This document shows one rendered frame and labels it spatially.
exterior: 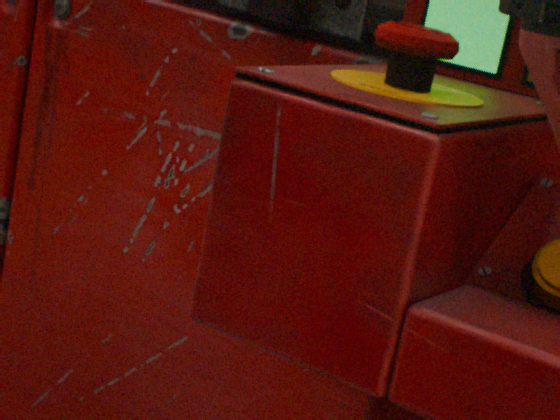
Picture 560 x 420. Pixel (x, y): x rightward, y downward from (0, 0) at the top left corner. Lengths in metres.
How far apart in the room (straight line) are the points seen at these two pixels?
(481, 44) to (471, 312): 0.18
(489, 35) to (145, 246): 0.39
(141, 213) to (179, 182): 0.05
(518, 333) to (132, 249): 0.50
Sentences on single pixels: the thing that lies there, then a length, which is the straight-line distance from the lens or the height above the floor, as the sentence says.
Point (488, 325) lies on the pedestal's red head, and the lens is 0.50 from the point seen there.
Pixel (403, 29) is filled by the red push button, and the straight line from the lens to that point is 0.56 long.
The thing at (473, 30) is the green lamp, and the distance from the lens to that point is 0.65.
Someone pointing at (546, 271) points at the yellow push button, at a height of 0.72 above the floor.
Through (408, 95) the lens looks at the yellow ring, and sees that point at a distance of 0.55.
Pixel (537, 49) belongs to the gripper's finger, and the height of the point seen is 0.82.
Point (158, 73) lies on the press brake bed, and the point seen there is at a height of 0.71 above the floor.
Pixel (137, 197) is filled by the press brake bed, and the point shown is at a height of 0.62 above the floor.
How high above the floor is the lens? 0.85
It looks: 14 degrees down
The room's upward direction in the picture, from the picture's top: 11 degrees clockwise
